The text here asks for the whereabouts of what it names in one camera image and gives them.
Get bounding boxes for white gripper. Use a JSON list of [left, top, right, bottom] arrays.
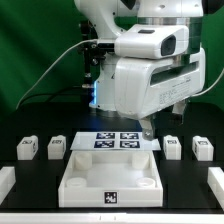
[[115, 48, 205, 140]]

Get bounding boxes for white square tabletop tray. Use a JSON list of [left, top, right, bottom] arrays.
[[58, 150, 163, 208]]

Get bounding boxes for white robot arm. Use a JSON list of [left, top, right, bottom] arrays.
[[74, 0, 224, 140]]

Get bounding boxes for white right obstacle block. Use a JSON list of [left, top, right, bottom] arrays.
[[207, 167, 224, 210]]

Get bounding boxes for white obstacle block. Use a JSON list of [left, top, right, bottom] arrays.
[[0, 167, 16, 205], [207, 167, 224, 210]]

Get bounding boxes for white marker base sheet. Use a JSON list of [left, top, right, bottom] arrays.
[[71, 132, 161, 151]]

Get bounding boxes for white left obstacle block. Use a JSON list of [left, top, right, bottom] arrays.
[[0, 167, 16, 205]]

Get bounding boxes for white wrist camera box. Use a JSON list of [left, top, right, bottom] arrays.
[[114, 24, 189, 60]]

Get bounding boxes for black cable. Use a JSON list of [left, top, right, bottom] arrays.
[[19, 85, 94, 108]]

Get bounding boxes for black camera stand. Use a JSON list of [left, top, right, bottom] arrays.
[[79, 20, 97, 88]]

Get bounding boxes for white cable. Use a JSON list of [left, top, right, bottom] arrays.
[[15, 38, 98, 110]]

